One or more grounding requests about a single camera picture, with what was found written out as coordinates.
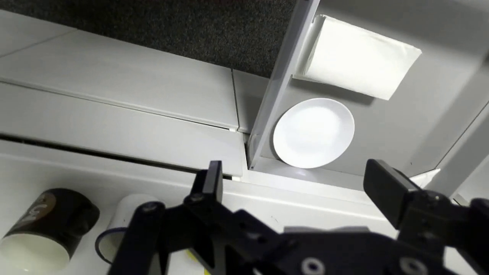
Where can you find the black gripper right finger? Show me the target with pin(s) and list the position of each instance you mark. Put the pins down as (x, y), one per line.
(392, 196)

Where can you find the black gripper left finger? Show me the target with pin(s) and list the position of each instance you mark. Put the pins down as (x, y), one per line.
(212, 185)

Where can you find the grey open drawer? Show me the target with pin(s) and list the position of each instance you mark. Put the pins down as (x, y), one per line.
(407, 117)

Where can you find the white round plate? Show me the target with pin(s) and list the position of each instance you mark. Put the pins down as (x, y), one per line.
(314, 132)

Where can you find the white paper napkin stack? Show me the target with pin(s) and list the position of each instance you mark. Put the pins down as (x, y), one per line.
(357, 55)

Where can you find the black printed mug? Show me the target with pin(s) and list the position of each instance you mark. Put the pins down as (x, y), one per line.
(56, 216)

